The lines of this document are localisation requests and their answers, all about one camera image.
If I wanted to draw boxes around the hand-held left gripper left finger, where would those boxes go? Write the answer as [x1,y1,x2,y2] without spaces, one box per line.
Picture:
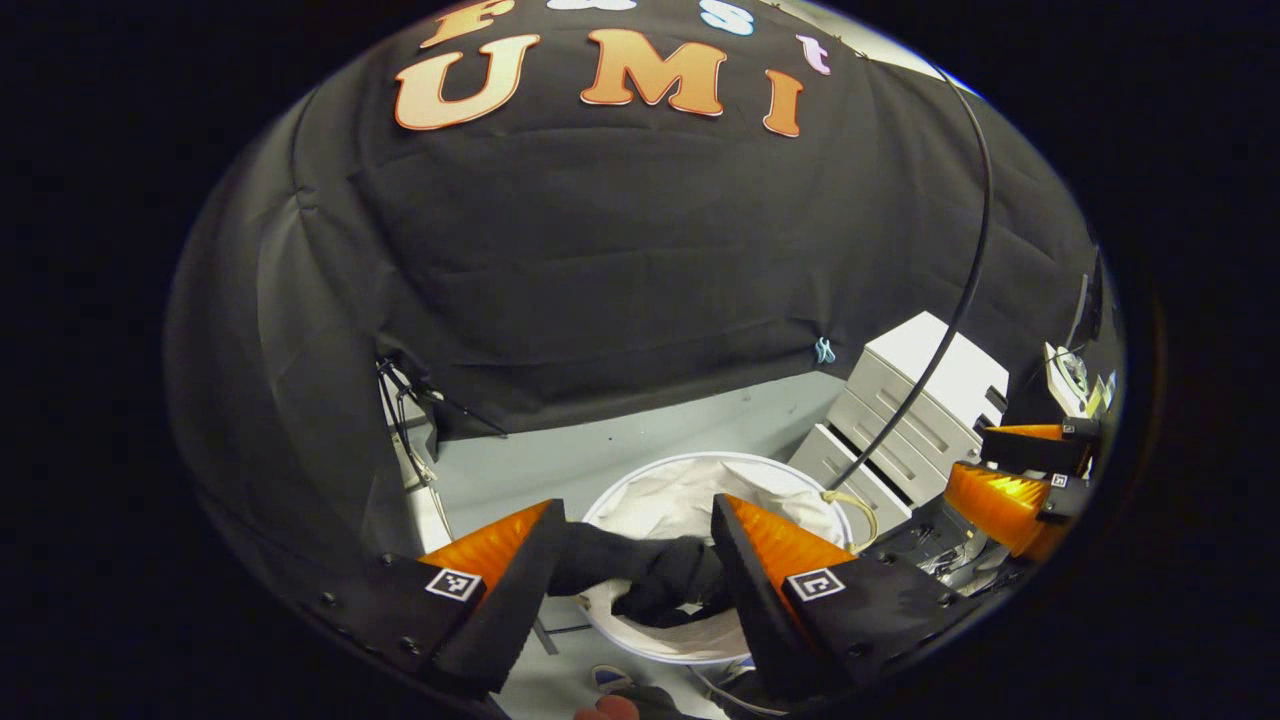
[310,498,568,697]

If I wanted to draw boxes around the black backdrop cloth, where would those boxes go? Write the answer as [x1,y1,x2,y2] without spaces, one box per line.
[165,0,1101,601]

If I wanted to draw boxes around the white laundry hamper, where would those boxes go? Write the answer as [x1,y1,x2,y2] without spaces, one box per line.
[578,451,881,667]

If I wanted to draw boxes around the black clothes rack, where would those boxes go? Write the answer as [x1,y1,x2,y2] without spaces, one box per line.
[825,60,994,493]

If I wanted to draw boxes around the black and white cables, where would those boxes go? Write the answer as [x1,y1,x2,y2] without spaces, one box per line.
[376,355,511,511]

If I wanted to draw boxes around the black monitor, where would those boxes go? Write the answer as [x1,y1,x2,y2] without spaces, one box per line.
[1070,250,1113,351]

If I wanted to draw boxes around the white drawer cabinet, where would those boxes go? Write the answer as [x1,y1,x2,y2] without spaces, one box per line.
[788,311,1011,546]

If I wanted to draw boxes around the white side table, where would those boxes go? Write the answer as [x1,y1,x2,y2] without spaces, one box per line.
[1043,340,1119,421]

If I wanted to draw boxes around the black knit jacket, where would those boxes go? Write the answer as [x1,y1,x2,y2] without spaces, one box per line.
[548,520,736,629]

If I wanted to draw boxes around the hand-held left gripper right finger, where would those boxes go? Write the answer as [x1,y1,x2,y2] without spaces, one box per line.
[712,493,986,703]

